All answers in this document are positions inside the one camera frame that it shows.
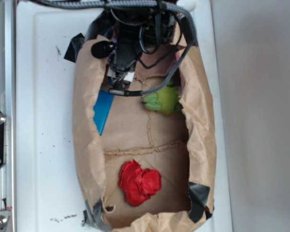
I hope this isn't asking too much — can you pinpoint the red crumpled paper ball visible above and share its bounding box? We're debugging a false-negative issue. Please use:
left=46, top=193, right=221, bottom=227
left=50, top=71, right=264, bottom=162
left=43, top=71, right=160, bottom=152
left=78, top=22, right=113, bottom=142
left=118, top=160, right=162, bottom=207

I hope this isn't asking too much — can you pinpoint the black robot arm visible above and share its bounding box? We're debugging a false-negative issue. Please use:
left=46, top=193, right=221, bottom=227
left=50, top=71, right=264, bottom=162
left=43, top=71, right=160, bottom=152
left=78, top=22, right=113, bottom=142
left=85, top=0, right=198, bottom=96

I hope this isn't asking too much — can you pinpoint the aluminium frame rail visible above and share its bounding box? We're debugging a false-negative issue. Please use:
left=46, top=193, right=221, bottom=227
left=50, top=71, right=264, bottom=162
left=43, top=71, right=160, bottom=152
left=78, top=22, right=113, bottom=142
left=0, top=0, right=17, bottom=232

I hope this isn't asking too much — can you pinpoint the grey braided cable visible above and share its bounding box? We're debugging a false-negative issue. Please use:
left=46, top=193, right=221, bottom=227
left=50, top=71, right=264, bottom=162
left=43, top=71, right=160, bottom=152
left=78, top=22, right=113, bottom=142
left=19, top=0, right=196, bottom=97

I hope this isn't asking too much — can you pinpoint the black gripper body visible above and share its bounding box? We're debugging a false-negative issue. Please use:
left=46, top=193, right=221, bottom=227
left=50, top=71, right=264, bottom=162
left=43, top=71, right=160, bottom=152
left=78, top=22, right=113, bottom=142
left=108, top=36, right=140, bottom=90

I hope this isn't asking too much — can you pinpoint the brown paper bag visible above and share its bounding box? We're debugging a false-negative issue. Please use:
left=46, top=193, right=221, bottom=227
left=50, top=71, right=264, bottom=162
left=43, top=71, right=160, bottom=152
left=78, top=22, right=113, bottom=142
left=64, top=16, right=218, bottom=232

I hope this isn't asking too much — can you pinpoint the green plush frog toy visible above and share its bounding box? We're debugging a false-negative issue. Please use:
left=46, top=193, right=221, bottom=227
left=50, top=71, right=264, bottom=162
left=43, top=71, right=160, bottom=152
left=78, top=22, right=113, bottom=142
left=142, top=80, right=183, bottom=115

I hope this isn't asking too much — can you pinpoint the blue rectangular block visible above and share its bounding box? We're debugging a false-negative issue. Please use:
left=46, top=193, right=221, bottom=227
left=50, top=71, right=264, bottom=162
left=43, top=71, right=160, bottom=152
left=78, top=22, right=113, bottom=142
left=93, top=90, right=114, bottom=135

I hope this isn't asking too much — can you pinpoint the white plastic tray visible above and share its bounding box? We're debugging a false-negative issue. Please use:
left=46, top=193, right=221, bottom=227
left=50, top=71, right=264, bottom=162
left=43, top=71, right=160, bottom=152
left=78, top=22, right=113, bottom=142
left=15, top=0, right=232, bottom=232

